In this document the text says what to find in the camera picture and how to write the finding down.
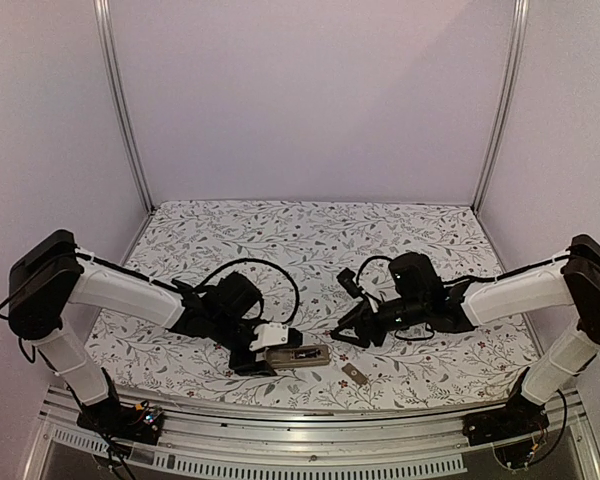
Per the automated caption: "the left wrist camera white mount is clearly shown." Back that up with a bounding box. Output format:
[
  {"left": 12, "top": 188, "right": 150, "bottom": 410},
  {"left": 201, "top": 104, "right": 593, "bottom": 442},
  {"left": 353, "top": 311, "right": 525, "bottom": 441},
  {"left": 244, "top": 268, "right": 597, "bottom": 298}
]
[{"left": 249, "top": 322, "right": 303, "bottom": 352}]

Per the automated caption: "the floral patterned table mat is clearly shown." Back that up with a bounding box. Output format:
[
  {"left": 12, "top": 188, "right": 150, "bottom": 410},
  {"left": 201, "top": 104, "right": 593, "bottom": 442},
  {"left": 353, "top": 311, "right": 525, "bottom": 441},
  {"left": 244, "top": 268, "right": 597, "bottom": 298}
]
[{"left": 86, "top": 201, "right": 537, "bottom": 410}]

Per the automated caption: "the right aluminium frame post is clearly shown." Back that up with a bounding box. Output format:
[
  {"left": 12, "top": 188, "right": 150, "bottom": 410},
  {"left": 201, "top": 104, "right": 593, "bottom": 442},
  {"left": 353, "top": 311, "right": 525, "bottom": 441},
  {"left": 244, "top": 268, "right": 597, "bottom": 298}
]
[{"left": 471, "top": 0, "right": 529, "bottom": 217}]

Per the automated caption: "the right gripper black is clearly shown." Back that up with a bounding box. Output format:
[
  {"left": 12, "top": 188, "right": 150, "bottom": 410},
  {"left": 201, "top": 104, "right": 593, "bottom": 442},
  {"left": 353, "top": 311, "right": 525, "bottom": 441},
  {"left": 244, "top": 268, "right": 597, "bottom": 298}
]
[{"left": 330, "top": 296, "right": 428, "bottom": 349}]

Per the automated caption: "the aluminium frame post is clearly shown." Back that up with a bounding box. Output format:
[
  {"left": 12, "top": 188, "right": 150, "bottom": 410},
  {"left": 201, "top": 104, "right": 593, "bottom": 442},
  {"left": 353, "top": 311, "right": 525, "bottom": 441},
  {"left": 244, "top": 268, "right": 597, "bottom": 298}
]
[
  {"left": 93, "top": 0, "right": 155, "bottom": 214},
  {"left": 471, "top": 0, "right": 529, "bottom": 217}
]

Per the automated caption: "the aluminium front rail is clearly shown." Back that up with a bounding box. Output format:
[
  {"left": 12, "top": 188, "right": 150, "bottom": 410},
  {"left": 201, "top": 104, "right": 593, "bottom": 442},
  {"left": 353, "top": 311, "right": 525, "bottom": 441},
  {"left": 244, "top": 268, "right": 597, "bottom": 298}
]
[{"left": 23, "top": 387, "right": 600, "bottom": 479}]

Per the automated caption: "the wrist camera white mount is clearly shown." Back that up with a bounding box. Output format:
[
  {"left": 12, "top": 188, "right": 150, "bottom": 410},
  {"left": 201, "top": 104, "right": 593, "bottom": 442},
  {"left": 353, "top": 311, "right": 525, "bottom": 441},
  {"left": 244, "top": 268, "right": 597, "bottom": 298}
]
[
  {"left": 249, "top": 322, "right": 303, "bottom": 352},
  {"left": 336, "top": 268, "right": 366, "bottom": 299}
]

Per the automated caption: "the left aluminium frame post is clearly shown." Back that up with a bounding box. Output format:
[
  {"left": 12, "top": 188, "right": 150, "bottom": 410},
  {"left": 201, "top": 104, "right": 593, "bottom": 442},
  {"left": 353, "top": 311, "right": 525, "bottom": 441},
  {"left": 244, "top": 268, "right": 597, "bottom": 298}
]
[{"left": 93, "top": 0, "right": 155, "bottom": 214}]

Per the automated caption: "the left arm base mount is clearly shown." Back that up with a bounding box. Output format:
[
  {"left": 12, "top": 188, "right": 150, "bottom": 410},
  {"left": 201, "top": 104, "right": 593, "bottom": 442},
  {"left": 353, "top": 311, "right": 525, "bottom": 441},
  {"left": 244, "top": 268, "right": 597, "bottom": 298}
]
[{"left": 75, "top": 368, "right": 164, "bottom": 445}]

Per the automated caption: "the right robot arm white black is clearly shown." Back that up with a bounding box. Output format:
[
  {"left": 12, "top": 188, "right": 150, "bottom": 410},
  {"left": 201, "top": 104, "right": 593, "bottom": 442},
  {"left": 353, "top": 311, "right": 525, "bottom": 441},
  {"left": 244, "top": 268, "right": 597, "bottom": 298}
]
[{"left": 330, "top": 234, "right": 600, "bottom": 436}]

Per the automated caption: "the white remote control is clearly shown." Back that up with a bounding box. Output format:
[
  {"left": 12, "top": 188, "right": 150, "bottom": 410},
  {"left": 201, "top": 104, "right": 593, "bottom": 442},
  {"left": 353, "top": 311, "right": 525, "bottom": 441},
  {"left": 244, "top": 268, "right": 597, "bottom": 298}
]
[{"left": 265, "top": 345, "right": 331, "bottom": 370}]

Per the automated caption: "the black AAA battery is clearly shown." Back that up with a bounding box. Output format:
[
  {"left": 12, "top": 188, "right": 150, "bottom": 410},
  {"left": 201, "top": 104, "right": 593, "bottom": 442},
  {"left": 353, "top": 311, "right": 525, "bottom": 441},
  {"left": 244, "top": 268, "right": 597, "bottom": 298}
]
[{"left": 294, "top": 350, "right": 321, "bottom": 360}]

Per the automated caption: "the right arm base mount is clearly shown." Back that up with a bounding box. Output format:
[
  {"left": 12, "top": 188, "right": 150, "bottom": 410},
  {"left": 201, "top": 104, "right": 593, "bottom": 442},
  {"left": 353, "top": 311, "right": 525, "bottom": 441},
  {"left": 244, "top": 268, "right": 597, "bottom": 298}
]
[{"left": 462, "top": 392, "right": 549, "bottom": 446}]

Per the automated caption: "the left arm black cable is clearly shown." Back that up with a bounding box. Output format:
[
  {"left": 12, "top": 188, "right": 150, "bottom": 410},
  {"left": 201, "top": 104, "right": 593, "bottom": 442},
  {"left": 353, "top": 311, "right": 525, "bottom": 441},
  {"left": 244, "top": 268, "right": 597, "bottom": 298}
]
[{"left": 199, "top": 257, "right": 301, "bottom": 326}]

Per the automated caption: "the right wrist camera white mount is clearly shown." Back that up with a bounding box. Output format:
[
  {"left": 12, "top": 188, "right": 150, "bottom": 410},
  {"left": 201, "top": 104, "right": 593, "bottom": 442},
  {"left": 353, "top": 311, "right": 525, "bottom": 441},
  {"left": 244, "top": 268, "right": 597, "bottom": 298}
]
[{"left": 336, "top": 268, "right": 366, "bottom": 299}]

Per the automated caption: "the remote battery cover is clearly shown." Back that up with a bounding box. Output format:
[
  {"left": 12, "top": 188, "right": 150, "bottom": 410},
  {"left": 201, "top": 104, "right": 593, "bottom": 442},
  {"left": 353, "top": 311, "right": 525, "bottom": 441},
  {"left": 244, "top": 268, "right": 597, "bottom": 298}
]
[{"left": 342, "top": 363, "right": 368, "bottom": 386}]

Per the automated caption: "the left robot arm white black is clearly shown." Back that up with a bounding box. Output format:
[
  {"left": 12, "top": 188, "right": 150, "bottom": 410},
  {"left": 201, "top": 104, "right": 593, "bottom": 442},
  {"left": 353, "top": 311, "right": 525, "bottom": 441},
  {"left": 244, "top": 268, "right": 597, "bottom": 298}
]
[{"left": 0, "top": 229, "right": 288, "bottom": 434}]

